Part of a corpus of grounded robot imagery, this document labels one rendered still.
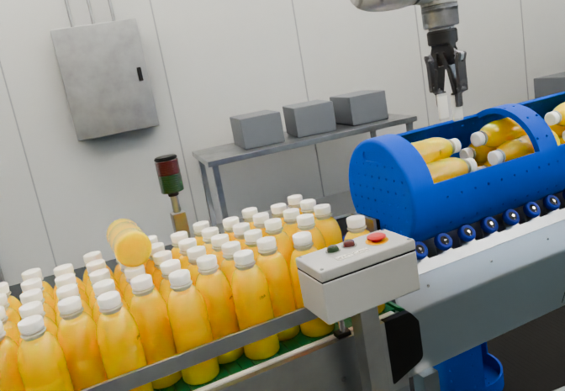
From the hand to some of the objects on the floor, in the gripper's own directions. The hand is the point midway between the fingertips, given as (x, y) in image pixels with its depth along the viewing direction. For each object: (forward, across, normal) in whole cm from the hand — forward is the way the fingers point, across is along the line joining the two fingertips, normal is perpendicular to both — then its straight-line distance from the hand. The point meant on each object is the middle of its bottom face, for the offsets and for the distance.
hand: (450, 108), depth 142 cm
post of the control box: (+126, -30, +51) cm, 139 cm away
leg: (+126, -8, +24) cm, 129 cm away
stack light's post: (+126, +36, +69) cm, 148 cm away
